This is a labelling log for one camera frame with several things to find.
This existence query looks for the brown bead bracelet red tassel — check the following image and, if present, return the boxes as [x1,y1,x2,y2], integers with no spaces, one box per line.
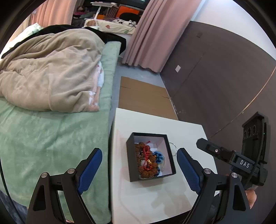
[135,142,160,179]

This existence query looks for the black jewelry box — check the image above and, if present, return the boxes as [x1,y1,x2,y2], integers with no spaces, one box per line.
[126,132,176,182]

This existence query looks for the person's right hand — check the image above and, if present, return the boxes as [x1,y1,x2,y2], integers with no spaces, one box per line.
[245,190,257,209]

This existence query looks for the green bed sheet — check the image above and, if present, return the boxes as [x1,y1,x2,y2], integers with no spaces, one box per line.
[1,42,120,223]

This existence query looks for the pink white cloth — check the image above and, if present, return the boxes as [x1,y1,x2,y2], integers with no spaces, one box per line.
[88,61,104,111]

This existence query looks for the flat cardboard sheet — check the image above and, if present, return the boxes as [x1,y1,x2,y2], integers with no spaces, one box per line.
[118,77,178,120]

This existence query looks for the beige blanket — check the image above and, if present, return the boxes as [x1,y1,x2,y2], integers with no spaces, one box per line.
[0,27,106,114]

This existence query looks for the pink curtain right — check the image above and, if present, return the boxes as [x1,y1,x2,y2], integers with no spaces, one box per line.
[122,0,201,73]

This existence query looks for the pink curtain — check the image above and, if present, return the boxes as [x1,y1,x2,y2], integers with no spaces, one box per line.
[30,0,77,27]
[122,0,201,73]

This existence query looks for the black cloth on bed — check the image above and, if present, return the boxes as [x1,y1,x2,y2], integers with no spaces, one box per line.
[1,25,126,59]

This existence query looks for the floral patterned bedding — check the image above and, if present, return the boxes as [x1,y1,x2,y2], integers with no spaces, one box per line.
[84,19,136,35]

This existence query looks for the pink curtain left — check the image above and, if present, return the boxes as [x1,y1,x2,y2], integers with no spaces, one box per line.
[30,0,77,27]

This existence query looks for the white folding table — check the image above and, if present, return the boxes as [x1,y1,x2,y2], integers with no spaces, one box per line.
[90,1,119,19]

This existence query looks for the black cable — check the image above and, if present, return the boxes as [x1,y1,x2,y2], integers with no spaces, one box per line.
[243,111,267,190]

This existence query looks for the blue bead bracelet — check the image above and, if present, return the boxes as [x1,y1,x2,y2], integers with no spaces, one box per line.
[151,150,166,175]

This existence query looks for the silver bangle ring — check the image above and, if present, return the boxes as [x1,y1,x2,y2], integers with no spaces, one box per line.
[168,142,179,159]

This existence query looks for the white wall socket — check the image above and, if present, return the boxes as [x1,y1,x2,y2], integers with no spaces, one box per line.
[175,65,181,73]

